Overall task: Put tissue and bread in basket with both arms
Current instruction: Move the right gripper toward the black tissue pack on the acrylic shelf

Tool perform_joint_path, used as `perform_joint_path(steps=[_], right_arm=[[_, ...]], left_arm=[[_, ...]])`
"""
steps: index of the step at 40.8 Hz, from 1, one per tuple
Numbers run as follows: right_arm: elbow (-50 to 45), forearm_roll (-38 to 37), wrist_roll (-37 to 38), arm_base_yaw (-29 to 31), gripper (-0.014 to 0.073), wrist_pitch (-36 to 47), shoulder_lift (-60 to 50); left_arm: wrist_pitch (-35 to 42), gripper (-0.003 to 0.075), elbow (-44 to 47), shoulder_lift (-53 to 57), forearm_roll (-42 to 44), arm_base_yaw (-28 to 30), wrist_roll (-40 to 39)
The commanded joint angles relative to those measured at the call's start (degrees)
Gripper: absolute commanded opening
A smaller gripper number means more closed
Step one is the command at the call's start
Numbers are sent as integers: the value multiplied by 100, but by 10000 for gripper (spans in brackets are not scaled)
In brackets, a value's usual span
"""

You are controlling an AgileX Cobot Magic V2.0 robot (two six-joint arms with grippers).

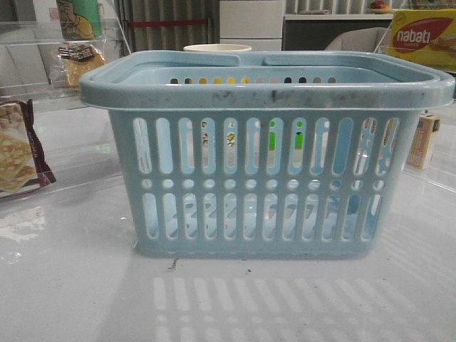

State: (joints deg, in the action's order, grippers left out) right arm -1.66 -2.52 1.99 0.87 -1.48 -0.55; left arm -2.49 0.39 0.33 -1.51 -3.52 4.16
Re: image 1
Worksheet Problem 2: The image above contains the packaged bread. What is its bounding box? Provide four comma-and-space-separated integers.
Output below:
58, 43, 105, 87

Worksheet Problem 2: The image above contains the light blue plastic basket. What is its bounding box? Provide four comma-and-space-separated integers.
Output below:
79, 51, 455, 259

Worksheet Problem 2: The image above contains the yellow popcorn paper cup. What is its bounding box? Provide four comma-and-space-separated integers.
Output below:
183, 43, 252, 52

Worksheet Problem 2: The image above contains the white cabinet in background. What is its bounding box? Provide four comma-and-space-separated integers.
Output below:
219, 1, 285, 51

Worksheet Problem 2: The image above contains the clear acrylic left shelf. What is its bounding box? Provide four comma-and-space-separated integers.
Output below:
0, 18, 132, 200

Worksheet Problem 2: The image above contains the clear acrylic shelf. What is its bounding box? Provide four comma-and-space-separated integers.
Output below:
372, 24, 456, 193
0, 18, 132, 200

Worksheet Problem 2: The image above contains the peach small carton box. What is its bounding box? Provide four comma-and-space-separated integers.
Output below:
406, 115, 441, 170

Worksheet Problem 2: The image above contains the clear acrylic right shelf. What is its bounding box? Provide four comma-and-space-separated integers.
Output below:
372, 24, 456, 193

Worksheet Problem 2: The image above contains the brown cracker snack bag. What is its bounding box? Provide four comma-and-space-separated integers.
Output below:
1, 100, 56, 198

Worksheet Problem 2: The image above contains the green cartoon snack package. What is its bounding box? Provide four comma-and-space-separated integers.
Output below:
56, 0, 102, 41

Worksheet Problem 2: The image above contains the yellow nabati wafer box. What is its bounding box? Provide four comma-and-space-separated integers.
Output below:
385, 9, 455, 72

